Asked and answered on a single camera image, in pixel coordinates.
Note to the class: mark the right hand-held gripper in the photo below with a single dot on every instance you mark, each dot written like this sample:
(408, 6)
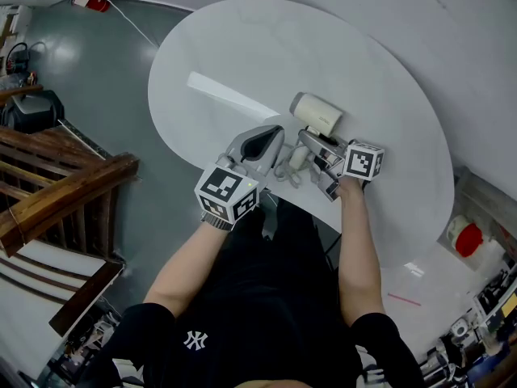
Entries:
(363, 162)

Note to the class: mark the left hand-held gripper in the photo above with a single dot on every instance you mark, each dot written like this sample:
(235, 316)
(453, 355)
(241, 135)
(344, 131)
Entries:
(224, 192)

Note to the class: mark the white hair dryer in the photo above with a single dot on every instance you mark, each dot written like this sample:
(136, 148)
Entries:
(317, 111)

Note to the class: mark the person's right forearm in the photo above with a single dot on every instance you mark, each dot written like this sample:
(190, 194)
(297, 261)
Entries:
(359, 249)

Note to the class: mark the person's left forearm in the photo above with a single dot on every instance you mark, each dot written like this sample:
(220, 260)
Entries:
(183, 269)

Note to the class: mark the person's black trousers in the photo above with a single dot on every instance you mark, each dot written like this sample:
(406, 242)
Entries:
(282, 233)

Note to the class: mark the thin red stick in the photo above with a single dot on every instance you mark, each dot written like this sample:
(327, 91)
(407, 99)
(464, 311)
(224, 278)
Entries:
(404, 299)

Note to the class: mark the red round cap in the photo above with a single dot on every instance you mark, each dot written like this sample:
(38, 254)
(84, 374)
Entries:
(469, 241)

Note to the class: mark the wooden chair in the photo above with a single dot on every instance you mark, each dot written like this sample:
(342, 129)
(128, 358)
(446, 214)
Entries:
(60, 184)

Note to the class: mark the person's black shirt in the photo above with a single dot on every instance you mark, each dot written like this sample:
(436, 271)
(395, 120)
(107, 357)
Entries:
(242, 350)

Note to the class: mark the red fire extinguisher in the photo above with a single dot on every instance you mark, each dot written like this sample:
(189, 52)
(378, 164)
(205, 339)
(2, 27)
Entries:
(91, 0)

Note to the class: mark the black equipment case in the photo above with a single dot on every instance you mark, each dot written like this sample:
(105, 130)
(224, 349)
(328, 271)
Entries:
(32, 109)

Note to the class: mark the dark wooden beam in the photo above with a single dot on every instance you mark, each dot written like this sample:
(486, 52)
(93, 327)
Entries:
(87, 297)

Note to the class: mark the black hoop stand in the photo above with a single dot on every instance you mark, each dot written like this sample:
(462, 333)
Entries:
(17, 57)

